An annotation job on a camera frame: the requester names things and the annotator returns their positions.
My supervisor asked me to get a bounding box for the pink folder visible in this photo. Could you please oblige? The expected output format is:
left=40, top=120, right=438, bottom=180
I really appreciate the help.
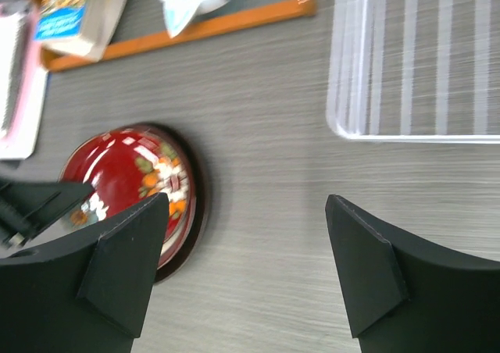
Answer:
left=1, top=5, right=44, bottom=139

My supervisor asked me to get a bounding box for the orange wooden shelf rack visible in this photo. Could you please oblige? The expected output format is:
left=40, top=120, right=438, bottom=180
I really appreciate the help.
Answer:
left=33, top=0, right=317, bottom=72

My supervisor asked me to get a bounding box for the brown rimmed cream plate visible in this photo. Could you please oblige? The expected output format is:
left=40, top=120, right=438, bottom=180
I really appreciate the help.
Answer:
left=130, top=122, right=212, bottom=283

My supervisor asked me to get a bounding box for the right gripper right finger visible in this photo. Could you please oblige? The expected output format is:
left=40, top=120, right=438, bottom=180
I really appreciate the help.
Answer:
left=325, top=194, right=499, bottom=352

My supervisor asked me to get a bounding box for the white board under folder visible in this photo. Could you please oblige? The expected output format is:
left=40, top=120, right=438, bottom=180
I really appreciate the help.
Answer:
left=1, top=66, right=48, bottom=161

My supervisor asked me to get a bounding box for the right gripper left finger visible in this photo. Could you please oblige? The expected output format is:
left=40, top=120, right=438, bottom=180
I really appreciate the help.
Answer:
left=1, top=193, right=169, bottom=352

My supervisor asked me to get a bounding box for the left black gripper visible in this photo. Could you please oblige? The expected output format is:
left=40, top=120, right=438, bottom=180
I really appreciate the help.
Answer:
left=1, top=177, right=94, bottom=248

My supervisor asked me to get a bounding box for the blue paperback book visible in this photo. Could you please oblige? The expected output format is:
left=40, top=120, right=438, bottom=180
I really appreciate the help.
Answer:
left=34, top=0, right=127, bottom=61

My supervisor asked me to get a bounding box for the dark patterned plate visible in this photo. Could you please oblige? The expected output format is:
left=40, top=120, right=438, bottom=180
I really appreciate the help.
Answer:
left=60, top=126, right=194, bottom=252

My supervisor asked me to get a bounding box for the white wire dish rack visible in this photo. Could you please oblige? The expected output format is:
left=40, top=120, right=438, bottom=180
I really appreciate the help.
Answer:
left=326, top=0, right=499, bottom=144

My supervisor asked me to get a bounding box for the white spiral manual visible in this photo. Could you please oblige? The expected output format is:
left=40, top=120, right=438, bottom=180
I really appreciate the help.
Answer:
left=1, top=11, right=31, bottom=137

